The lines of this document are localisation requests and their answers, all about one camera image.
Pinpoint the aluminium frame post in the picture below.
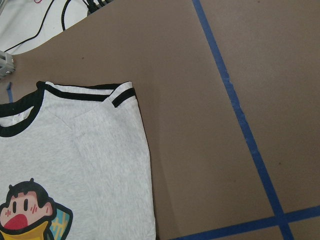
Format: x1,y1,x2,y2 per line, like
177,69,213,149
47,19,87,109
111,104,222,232
0,51,16,79

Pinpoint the grey cartoon print t-shirt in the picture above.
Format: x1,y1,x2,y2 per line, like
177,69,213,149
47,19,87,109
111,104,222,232
0,81,156,240

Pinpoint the black cable bundle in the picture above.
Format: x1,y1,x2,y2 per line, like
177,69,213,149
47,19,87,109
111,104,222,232
0,0,116,55

